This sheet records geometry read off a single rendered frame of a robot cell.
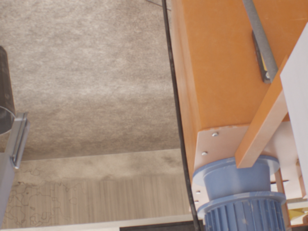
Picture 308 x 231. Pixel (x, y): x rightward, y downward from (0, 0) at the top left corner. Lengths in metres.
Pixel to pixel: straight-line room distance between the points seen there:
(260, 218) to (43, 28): 0.99
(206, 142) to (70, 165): 1.82
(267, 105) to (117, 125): 1.65
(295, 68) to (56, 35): 1.20
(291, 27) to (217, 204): 0.49
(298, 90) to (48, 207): 2.27
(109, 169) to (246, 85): 1.83
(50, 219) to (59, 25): 1.39
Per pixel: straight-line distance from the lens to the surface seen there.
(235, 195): 1.31
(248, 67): 1.23
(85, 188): 2.91
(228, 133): 1.18
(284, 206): 1.48
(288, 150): 1.37
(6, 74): 1.86
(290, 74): 0.82
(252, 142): 1.14
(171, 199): 2.89
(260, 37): 1.07
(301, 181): 1.65
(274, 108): 0.99
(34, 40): 1.88
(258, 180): 1.37
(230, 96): 1.19
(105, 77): 2.13
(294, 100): 0.80
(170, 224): 3.10
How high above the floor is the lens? 1.03
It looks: 24 degrees down
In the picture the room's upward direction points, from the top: 173 degrees clockwise
